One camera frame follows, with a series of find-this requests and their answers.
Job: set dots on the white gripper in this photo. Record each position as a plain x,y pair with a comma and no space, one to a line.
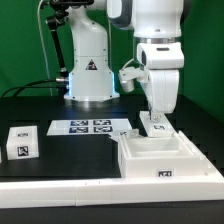
161,89

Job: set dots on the white cabinet door with tag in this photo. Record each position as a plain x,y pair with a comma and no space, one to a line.
156,129

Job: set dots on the white cabinet body box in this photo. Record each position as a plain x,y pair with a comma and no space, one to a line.
144,157

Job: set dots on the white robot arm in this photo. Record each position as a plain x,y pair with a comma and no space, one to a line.
156,27

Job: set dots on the white cabinet top block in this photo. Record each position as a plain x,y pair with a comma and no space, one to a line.
22,143

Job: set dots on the white base tag plate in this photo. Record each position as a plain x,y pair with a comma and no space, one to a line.
87,126

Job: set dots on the white L-shaped obstacle fence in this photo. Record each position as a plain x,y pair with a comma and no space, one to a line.
112,191

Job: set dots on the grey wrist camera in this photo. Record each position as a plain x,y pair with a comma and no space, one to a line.
127,77

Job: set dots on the black camera stand pole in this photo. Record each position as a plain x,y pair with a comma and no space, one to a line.
56,40

